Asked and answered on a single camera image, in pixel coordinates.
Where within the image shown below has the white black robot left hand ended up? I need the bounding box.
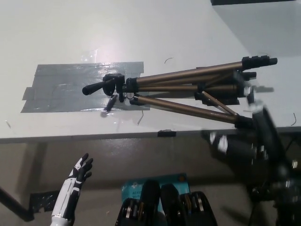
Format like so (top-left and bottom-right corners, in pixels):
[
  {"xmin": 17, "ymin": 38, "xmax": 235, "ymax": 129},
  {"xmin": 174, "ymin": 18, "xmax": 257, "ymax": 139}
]
[{"xmin": 51, "ymin": 153, "xmax": 94, "ymax": 219}]

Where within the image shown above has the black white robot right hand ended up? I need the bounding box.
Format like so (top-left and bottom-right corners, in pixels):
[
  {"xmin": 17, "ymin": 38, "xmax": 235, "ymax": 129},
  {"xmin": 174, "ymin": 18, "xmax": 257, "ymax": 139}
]
[{"xmin": 209, "ymin": 70, "xmax": 276, "ymax": 163}]

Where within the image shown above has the bronze and black camera tripod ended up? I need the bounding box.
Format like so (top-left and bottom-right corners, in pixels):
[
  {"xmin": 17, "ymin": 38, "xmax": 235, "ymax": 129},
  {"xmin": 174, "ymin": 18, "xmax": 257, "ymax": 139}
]
[{"xmin": 82, "ymin": 55, "xmax": 278, "ymax": 130}]

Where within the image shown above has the large black tape patch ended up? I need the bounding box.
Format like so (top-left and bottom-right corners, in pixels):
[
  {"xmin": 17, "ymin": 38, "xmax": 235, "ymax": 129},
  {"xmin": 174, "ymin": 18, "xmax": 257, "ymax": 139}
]
[{"xmin": 194, "ymin": 91, "xmax": 240, "ymax": 107}]

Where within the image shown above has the black floor tape patch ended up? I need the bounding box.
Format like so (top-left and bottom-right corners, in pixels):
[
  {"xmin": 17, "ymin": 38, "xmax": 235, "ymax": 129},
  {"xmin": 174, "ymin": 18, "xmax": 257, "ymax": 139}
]
[
  {"xmin": 250, "ymin": 181, "xmax": 278, "ymax": 201},
  {"xmin": 29, "ymin": 190, "xmax": 59, "ymax": 211}
]

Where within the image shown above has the black metal table leg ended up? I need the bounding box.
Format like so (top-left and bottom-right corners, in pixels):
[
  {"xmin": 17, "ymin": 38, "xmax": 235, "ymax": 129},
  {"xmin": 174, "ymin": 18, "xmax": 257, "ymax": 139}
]
[{"xmin": 0, "ymin": 187, "xmax": 35, "ymax": 222}]

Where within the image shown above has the teal router box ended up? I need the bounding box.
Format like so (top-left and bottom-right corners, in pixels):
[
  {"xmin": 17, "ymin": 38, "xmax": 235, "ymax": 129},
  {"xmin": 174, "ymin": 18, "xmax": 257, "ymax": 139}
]
[{"xmin": 121, "ymin": 173, "xmax": 190, "ymax": 212}]

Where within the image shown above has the small black tape strip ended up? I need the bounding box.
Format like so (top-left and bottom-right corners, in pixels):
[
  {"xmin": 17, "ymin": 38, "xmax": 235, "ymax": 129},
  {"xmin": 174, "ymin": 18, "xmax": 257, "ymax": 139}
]
[{"xmin": 158, "ymin": 129, "xmax": 177, "ymax": 138}]

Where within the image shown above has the dark flat object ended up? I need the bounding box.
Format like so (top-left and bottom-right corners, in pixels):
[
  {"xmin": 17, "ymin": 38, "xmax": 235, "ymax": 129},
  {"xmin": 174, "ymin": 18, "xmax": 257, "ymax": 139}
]
[{"xmin": 210, "ymin": 0, "xmax": 301, "ymax": 6}]

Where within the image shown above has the clear glossy tape piece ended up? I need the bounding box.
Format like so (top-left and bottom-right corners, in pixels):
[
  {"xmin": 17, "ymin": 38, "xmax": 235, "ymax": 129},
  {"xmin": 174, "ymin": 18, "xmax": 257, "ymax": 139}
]
[{"xmin": 79, "ymin": 48, "xmax": 104, "ymax": 63}]

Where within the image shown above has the grey duct tape patch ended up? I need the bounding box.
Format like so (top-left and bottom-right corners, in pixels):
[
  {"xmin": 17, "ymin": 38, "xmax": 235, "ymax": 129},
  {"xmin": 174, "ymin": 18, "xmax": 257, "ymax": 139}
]
[{"xmin": 20, "ymin": 61, "xmax": 151, "ymax": 114}]

